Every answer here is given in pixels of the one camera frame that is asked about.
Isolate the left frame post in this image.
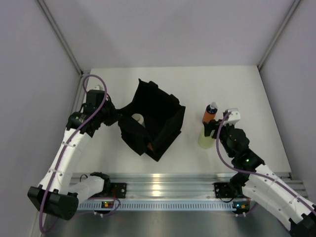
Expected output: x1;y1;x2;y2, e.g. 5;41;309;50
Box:
35;0;83;76

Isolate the slotted cable duct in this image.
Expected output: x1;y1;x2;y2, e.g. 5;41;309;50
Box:
78;200;250;211

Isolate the beige white-capped bottle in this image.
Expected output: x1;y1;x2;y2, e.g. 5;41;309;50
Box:
132;114;145;127

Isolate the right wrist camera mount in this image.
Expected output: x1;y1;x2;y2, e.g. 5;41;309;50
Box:
223;108;241;126

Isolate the frame post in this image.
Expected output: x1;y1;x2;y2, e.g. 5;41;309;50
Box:
35;0;83;76
257;0;303;72

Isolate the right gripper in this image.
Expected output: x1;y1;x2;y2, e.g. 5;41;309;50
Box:
203;118;235;158

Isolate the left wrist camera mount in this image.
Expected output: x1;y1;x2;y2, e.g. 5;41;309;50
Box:
94;85;104;91

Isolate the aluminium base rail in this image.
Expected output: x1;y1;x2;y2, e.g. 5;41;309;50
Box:
69;172;308;201

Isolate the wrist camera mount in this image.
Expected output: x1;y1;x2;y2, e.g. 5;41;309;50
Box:
223;108;241;126
94;85;104;91

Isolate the orange pump bottle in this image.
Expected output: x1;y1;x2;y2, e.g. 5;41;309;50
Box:
202;102;218;123

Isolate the right frame post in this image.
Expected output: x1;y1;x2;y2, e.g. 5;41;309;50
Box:
257;0;303;72

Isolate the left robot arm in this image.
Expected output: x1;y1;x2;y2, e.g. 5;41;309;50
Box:
27;89;119;220

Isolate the black canvas bag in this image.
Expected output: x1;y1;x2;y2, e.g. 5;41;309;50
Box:
118;79;186;161

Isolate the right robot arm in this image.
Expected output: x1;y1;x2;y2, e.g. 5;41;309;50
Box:
203;120;316;237

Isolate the yellow pump lotion bottle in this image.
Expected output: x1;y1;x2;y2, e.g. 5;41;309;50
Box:
197;127;215;149

